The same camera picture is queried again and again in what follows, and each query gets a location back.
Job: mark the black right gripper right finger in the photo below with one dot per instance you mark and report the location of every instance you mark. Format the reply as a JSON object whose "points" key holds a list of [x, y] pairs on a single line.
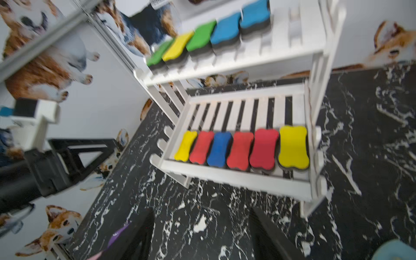
{"points": [[268, 241]]}

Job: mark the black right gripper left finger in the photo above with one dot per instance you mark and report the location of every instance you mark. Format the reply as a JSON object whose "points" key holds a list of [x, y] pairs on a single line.
{"points": [[134, 242]]}

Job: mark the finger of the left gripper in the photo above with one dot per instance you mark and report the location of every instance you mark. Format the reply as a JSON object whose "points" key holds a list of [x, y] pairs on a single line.
{"points": [[30, 119]]}

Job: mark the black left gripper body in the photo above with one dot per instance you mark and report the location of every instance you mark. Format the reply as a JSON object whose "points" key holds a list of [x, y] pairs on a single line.
{"points": [[68, 162]]}

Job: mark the light blue eraser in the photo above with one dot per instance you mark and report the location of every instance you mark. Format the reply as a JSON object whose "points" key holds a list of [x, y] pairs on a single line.
{"points": [[256, 17], [226, 30]]}

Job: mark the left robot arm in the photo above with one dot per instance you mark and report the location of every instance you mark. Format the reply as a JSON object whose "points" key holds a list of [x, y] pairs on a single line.
{"points": [[13, 195]]}

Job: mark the white wooden two-tier shelf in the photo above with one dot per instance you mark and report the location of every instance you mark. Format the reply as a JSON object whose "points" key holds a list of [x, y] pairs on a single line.
{"points": [[314, 28]]}

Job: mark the purple pink garden fork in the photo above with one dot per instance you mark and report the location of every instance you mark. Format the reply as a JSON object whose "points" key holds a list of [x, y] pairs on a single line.
{"points": [[111, 241]]}

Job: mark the red eraser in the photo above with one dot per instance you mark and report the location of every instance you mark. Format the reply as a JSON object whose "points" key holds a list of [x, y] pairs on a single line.
{"points": [[264, 149], [238, 158], [201, 148]]}

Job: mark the yellow eraser lower right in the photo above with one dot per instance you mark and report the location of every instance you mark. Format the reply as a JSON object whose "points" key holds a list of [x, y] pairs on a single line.
{"points": [[293, 152]]}

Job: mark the yellow eraser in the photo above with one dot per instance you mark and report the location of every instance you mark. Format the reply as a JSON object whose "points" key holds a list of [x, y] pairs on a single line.
{"points": [[184, 150], [177, 47], [293, 152]]}

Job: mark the yellow eraser lower left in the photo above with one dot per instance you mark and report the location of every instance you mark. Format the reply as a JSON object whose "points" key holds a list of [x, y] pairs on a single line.
{"points": [[184, 150]]}

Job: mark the teal dustpan with brush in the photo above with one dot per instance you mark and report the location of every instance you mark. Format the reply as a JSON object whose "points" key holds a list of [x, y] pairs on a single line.
{"points": [[394, 250]]}

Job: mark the green eraser upper left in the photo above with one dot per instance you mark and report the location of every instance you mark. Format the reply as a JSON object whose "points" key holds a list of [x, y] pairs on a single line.
{"points": [[156, 60]]}

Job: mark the green eraser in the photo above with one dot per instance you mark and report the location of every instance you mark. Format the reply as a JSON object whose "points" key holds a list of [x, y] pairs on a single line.
{"points": [[156, 60], [201, 37]]}

